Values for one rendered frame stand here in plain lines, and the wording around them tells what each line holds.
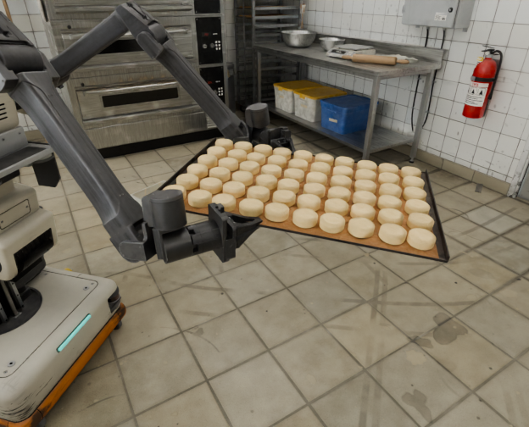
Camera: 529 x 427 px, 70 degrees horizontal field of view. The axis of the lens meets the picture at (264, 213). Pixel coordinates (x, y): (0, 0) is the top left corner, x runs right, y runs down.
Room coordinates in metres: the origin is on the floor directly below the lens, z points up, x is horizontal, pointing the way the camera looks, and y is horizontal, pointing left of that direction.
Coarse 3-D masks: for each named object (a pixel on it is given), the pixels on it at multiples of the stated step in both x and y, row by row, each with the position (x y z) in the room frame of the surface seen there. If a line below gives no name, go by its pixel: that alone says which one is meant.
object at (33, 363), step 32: (32, 288) 1.24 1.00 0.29; (64, 288) 1.24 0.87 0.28; (96, 288) 1.24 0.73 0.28; (32, 320) 1.06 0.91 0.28; (64, 320) 1.06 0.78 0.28; (96, 320) 1.14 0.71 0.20; (0, 352) 0.90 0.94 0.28; (32, 352) 0.91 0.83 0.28; (64, 352) 0.96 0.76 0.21; (0, 384) 0.78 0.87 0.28; (32, 384) 0.81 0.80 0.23; (64, 384) 0.91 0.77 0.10; (0, 416) 0.75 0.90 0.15; (32, 416) 0.77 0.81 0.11
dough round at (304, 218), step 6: (300, 210) 0.66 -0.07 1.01; (306, 210) 0.66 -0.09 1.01; (312, 210) 0.66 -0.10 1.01; (294, 216) 0.64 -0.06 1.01; (300, 216) 0.64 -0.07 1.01; (306, 216) 0.64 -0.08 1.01; (312, 216) 0.64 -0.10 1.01; (294, 222) 0.64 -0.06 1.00; (300, 222) 0.63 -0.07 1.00; (306, 222) 0.63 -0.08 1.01; (312, 222) 0.63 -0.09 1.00; (306, 228) 0.63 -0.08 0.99
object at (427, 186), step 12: (168, 180) 0.78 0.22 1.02; (432, 192) 0.79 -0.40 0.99; (432, 204) 0.75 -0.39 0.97; (432, 216) 0.70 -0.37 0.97; (276, 228) 0.62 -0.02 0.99; (432, 228) 0.65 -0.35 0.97; (336, 240) 0.59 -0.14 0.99; (444, 240) 0.59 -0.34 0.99; (396, 252) 0.56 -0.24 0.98; (408, 252) 0.56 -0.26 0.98; (444, 252) 0.57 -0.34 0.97
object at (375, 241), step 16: (288, 160) 0.96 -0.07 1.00; (208, 176) 0.84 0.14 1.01; (256, 176) 0.85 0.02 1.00; (304, 176) 0.86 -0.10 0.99; (400, 176) 0.89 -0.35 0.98; (272, 192) 0.77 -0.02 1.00; (352, 192) 0.79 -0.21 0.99; (192, 208) 0.68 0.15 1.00; (320, 208) 0.71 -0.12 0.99; (400, 208) 0.72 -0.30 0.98; (272, 224) 0.64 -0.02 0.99; (288, 224) 0.64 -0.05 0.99; (352, 240) 0.59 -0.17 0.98; (368, 240) 0.60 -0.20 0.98; (432, 256) 0.55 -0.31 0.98
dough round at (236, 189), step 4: (224, 184) 0.77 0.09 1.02; (228, 184) 0.76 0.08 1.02; (232, 184) 0.76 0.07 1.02; (236, 184) 0.76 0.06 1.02; (240, 184) 0.77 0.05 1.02; (224, 188) 0.74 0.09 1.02; (228, 188) 0.74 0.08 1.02; (232, 188) 0.74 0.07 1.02; (236, 188) 0.74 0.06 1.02; (240, 188) 0.74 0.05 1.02; (244, 188) 0.75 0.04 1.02; (224, 192) 0.74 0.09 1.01; (228, 192) 0.73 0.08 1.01; (232, 192) 0.73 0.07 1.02; (236, 192) 0.73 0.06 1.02; (240, 192) 0.74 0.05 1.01; (244, 192) 0.75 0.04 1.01; (236, 196) 0.73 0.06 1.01; (240, 196) 0.74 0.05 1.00
